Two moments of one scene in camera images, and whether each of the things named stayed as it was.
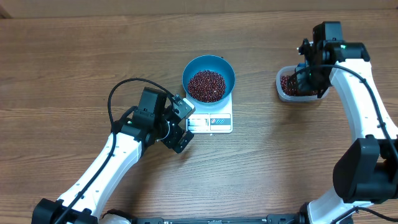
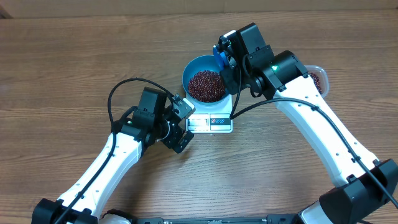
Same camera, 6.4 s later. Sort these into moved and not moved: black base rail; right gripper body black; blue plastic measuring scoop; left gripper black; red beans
Moved: blue plastic measuring scoop; right gripper body black
Not moved: black base rail; red beans; left gripper black
